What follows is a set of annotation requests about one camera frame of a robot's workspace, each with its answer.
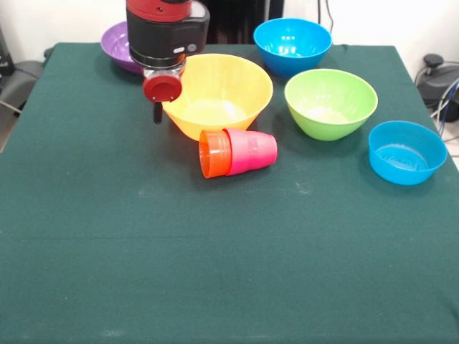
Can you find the orange-red cup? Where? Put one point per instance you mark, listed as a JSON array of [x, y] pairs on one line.
[[215, 156]]

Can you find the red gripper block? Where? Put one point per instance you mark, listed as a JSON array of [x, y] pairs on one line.
[[161, 87]]

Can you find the purple bowl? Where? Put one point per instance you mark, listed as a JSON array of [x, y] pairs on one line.
[[114, 46]]

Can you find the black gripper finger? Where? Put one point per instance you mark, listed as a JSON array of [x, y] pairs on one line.
[[157, 113]]

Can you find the pink cup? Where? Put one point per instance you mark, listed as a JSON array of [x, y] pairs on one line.
[[254, 150]]

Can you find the large green bowl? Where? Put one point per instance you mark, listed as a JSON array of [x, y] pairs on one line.
[[330, 107]]

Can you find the deep blue bowl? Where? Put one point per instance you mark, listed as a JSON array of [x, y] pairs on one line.
[[287, 61]]

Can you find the shallow blue bowl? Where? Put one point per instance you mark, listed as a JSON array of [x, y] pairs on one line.
[[407, 157]]

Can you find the large orange bowl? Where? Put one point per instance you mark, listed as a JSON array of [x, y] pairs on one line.
[[222, 93]]

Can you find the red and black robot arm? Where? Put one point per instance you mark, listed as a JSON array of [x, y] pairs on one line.
[[165, 32]]

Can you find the dark green tablecloth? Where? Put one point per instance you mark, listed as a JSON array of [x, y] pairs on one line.
[[229, 268]]

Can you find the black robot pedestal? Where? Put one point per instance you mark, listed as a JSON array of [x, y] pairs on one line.
[[244, 21]]

